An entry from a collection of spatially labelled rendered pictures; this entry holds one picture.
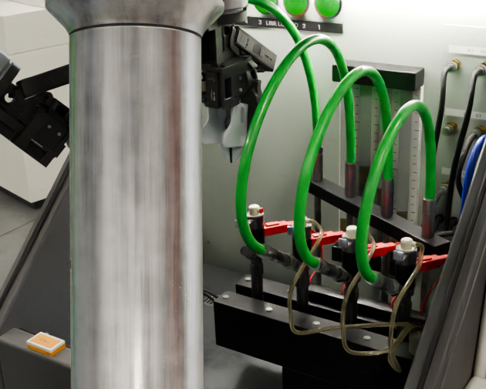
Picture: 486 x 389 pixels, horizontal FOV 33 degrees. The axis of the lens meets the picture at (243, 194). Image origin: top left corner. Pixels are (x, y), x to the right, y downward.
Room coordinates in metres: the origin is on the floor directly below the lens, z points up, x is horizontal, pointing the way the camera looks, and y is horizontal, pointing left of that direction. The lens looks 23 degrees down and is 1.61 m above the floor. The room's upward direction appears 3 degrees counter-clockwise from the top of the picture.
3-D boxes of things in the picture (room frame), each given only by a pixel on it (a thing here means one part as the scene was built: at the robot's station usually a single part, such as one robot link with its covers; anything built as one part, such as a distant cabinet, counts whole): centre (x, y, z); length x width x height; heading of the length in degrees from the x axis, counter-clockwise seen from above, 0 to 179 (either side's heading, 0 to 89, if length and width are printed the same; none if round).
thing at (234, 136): (1.04, 0.01, 1.26); 0.06 x 0.03 x 0.09; 146
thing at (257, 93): (1.05, -0.01, 1.31); 0.05 x 0.02 x 0.09; 56
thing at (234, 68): (1.05, 0.02, 1.37); 0.09 x 0.08 x 0.12; 146
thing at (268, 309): (1.04, -0.12, 0.91); 0.34 x 0.10 x 0.15; 56
